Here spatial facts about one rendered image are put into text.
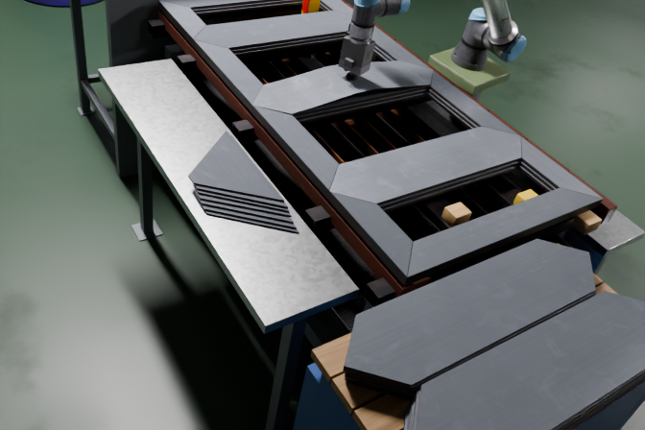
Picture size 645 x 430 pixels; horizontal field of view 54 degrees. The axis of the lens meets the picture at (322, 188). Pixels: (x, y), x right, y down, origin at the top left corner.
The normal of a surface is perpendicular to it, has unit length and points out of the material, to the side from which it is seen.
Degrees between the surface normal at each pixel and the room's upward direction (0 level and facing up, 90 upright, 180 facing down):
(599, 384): 0
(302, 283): 0
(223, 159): 0
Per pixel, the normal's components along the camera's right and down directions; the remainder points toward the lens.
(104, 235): 0.15, -0.77
